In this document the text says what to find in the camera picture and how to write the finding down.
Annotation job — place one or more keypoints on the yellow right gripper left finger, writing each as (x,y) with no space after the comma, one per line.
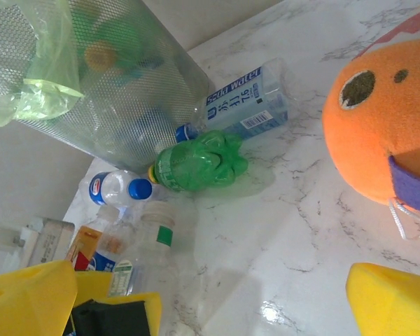
(24,304)

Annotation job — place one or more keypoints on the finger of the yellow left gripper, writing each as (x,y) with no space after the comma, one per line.
(94,285)
(126,315)

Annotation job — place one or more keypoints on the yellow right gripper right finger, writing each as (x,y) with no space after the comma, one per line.
(395,304)

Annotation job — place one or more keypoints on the silver mesh waste bin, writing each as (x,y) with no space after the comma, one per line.
(143,87)

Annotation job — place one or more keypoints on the green plastic bin liner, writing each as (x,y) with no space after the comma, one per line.
(52,70)

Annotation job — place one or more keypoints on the bottle with orange red label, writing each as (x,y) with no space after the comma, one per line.
(87,241)

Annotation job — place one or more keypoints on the grey metal box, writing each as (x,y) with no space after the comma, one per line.
(49,241)

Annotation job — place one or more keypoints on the clear bottle with green sticker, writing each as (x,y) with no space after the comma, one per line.
(150,245)

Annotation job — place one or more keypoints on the small clear bottle blue cap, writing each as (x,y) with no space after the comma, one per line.
(112,185)

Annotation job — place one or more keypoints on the orange plush fish toy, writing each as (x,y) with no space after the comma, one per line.
(371,122)

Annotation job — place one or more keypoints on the soda water bottle blue cap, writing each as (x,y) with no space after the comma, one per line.
(245,101)

